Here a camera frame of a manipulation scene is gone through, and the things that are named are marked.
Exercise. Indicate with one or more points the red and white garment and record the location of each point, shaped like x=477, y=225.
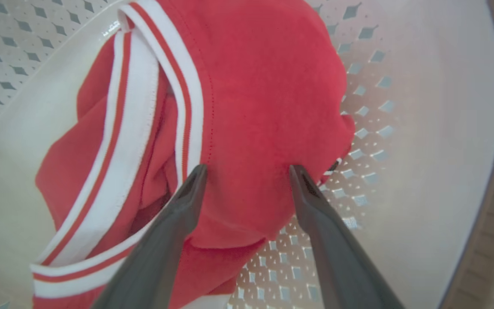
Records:
x=264, y=94

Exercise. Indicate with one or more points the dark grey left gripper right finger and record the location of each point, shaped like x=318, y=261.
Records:
x=337, y=257

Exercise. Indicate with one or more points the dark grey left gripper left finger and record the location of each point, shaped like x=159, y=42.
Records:
x=161, y=257

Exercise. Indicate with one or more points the cream plastic laundry basket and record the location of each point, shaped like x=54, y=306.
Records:
x=435, y=128

